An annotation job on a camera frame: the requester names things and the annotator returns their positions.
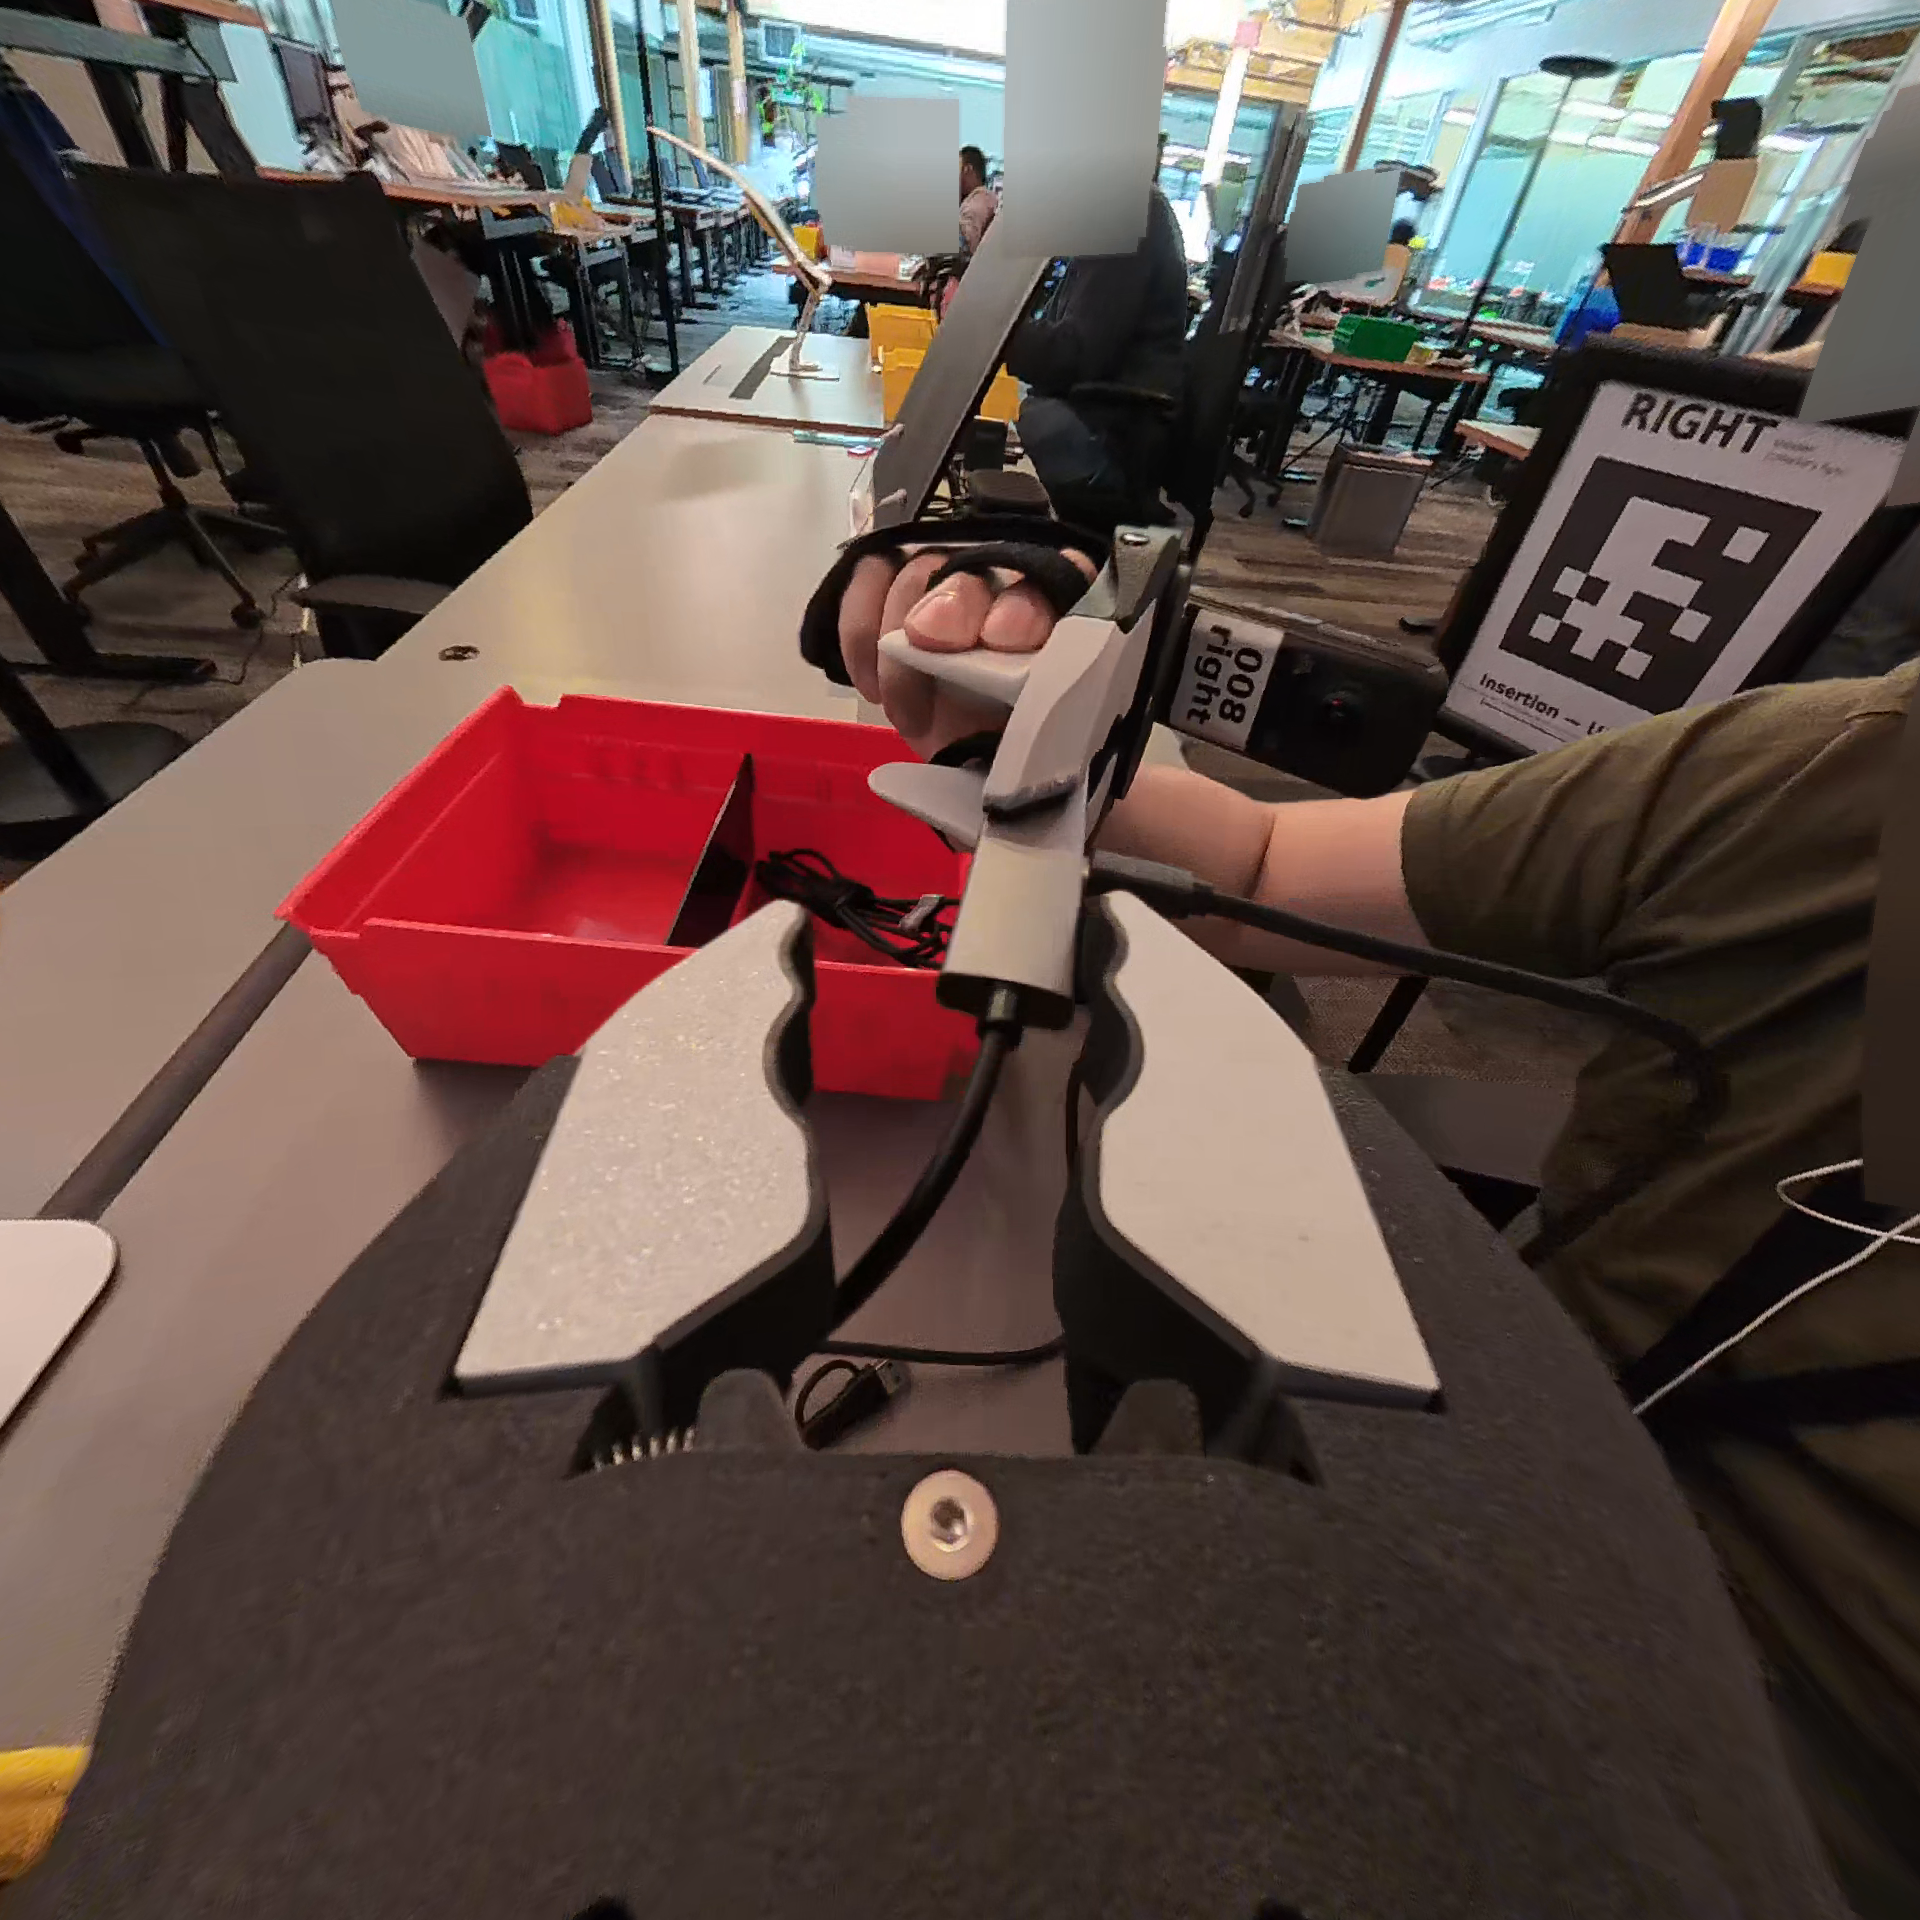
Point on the white divider foot plate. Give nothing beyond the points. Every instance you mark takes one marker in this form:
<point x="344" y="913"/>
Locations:
<point x="46" y="1306"/>

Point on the red bag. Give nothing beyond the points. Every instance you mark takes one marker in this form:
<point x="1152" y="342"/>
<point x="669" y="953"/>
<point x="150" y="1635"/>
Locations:
<point x="537" y="390"/>

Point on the grey trash bin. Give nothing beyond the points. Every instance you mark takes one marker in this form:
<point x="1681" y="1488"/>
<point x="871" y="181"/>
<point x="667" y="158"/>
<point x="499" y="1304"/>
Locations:
<point x="1365" y="504"/>

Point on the yellow storage bin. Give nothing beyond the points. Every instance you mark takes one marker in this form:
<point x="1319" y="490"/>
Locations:
<point x="906" y="353"/>

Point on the person's right forearm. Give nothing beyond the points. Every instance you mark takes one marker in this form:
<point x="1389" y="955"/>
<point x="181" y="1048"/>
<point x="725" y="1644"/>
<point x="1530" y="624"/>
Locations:
<point x="1260" y="856"/>

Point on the white marker card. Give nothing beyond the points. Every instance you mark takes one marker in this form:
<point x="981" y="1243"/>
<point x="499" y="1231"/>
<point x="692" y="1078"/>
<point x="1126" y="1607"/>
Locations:
<point x="1665" y="586"/>

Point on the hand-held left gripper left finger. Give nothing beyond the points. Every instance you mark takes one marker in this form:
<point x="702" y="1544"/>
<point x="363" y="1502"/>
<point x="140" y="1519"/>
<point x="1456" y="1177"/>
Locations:
<point x="646" y="1185"/>

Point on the grey usb hub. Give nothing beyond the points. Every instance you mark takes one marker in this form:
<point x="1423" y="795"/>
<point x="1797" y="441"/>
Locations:
<point x="1020" y="930"/>

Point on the blue and black office chair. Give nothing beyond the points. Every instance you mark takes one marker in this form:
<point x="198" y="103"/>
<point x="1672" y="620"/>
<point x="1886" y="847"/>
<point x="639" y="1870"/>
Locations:
<point x="90" y="361"/>

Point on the green plastic bin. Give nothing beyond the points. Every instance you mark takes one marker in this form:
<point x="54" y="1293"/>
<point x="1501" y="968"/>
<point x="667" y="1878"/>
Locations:
<point x="1372" y="337"/>

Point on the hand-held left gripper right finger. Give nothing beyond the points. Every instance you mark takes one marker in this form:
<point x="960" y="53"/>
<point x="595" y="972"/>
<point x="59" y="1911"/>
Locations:
<point x="1245" y="1201"/>

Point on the red plastic bin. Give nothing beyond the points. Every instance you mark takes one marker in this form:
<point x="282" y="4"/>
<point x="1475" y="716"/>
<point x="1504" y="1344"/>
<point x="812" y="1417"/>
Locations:
<point x="526" y="884"/>

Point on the black red-bin divider plate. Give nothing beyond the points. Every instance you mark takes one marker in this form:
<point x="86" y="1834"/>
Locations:
<point x="720" y="871"/>

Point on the person's right hand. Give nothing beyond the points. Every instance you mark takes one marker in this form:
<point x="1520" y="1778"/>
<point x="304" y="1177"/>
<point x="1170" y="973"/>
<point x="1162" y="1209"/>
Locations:
<point x="937" y="607"/>

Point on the grey slanted panel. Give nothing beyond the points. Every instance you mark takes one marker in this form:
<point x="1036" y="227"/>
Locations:
<point x="969" y="361"/>

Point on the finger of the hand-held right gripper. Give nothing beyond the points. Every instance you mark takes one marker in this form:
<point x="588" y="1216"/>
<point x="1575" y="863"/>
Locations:
<point x="960" y="803"/>
<point x="1073" y="706"/>

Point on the yellow plastic bin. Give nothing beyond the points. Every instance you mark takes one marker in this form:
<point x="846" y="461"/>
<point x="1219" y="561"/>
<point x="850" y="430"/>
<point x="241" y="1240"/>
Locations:
<point x="36" y="1800"/>

